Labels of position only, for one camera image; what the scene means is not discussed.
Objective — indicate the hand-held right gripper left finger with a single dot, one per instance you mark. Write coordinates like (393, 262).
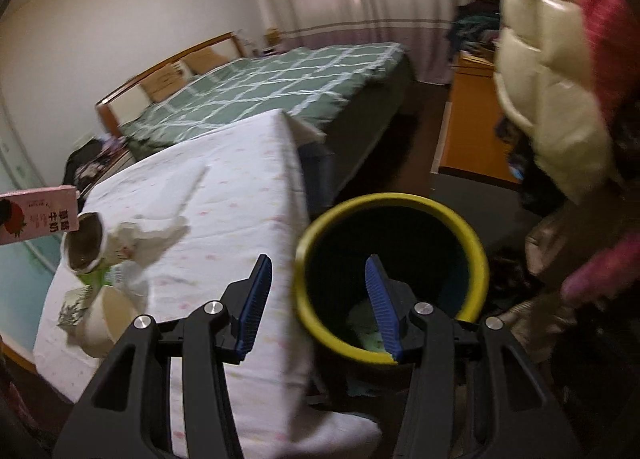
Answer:
(255, 304)

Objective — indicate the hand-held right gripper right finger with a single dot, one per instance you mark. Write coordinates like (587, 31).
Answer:
(382, 309)

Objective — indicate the yellow-rimmed dark waste bin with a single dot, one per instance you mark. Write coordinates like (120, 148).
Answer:
(390, 199)

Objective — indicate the pink milk carton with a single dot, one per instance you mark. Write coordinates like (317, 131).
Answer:
(40, 214)

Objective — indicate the pale green wrapper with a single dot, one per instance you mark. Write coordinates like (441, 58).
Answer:
(367, 326)

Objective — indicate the white spotted tablecloth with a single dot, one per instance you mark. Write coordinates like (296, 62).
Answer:
(225, 219)

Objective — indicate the cream paper bowl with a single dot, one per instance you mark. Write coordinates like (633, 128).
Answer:
(110, 324)

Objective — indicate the small printed wrapper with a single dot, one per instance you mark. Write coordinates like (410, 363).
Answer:
(75, 309)

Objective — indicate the white paper cup brown inside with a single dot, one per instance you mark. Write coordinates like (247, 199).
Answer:
(82, 244)

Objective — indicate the wooden desk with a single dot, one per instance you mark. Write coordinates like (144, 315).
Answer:
(470, 129)

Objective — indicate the white nightstand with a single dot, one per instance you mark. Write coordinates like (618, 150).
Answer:
(117, 156)

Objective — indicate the green checked blanket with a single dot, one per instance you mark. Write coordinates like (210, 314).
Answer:
(280, 84)

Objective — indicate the dark clothes heap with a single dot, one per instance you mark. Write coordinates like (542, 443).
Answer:
(82, 164)

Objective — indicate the teal sliding wardrobe door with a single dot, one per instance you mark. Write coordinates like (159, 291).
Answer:
(25, 264)

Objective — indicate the wooden bed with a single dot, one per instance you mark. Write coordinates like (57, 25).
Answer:
(107, 119)

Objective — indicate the brown pillow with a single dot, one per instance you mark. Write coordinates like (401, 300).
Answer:
(162, 84)
(202, 61)

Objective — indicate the cream puffy jacket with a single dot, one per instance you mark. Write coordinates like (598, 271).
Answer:
(550, 89)

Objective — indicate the pile of dark clothes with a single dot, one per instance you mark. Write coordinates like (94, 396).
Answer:
(475, 24)

